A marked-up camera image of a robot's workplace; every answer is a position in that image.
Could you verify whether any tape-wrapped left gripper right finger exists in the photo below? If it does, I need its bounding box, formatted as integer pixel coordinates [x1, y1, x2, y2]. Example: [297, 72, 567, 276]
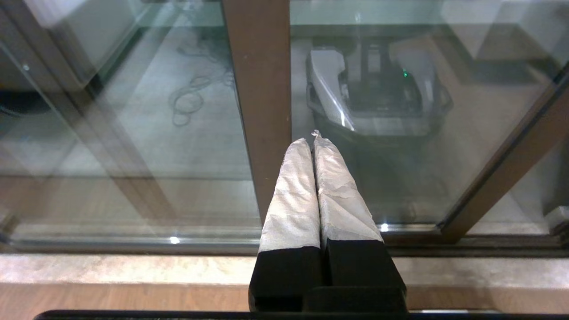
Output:
[313, 136, 408, 289]

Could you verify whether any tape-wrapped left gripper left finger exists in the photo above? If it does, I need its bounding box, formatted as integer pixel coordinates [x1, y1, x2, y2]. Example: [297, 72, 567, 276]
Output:
[248, 138, 323, 312]

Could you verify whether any brown framed sliding glass door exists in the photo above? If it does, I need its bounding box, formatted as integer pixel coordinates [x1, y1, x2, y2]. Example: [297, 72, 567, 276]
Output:
[289, 0, 569, 246]

